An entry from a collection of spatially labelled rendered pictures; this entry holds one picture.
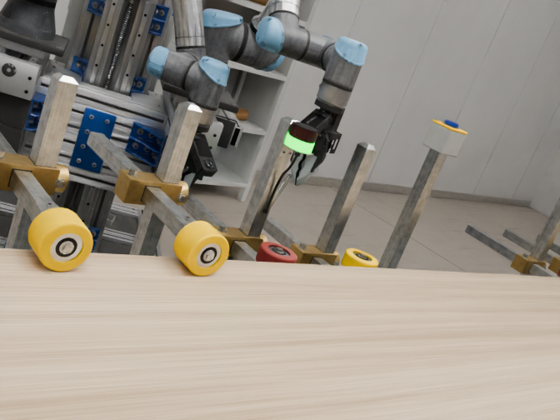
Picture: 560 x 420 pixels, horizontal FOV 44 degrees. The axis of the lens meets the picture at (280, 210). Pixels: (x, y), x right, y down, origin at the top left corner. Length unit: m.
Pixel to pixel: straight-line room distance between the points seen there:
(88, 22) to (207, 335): 1.36
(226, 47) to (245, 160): 2.79
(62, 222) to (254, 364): 0.34
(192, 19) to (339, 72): 0.42
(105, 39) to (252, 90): 2.79
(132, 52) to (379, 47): 3.93
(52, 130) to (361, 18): 4.51
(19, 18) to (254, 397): 1.35
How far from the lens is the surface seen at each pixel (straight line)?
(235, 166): 4.85
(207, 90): 1.66
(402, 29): 6.01
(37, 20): 2.01
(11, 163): 1.23
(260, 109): 4.73
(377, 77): 5.96
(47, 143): 1.24
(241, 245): 1.50
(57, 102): 1.22
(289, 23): 1.67
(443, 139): 1.82
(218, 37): 2.02
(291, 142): 1.44
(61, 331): 0.93
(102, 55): 2.13
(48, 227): 1.04
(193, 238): 1.16
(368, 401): 1.04
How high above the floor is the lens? 1.38
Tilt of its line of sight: 16 degrees down
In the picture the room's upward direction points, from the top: 21 degrees clockwise
